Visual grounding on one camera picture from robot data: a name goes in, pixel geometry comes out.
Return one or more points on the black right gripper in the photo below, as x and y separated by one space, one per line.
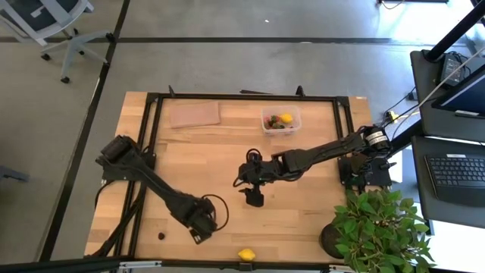
257 174

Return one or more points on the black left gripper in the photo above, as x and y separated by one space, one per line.
199 214

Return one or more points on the yellow lemon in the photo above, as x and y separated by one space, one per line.
286 118
246 255

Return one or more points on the red strawberry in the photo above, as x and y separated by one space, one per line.
267 123

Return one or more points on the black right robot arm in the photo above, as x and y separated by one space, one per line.
322 151

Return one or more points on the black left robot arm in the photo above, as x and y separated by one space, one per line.
151 178

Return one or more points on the clear plastic tupperware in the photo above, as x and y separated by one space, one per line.
293 130

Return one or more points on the dark round plant pot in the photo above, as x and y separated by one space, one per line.
329 240

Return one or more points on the brown wooden board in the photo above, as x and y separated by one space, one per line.
195 113

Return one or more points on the green leafy plant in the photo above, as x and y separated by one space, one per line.
379 231

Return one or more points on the black floor bar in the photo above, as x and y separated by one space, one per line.
401 140

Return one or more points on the yellow plug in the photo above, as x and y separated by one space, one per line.
392 115

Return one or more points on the black keyboard desk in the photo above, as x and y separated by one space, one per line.
420 189

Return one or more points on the black monitor desk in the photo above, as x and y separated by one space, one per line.
424 95

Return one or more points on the black keyboard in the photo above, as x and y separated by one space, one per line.
454 178

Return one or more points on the black monitor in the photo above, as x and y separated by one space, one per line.
466 95

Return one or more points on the black power brick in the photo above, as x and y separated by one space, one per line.
452 68

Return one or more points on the black slanted pole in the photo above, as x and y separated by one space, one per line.
454 32

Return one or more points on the grey mesh office chair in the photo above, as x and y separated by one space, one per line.
22 15

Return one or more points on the silver metal bracket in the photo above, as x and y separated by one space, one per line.
140 264

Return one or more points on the black aluminium table frame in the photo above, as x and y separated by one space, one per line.
227 97

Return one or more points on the black frame bracket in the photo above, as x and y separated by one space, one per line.
300 91
171 91

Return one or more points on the black wall plug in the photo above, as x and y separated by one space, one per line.
412 95

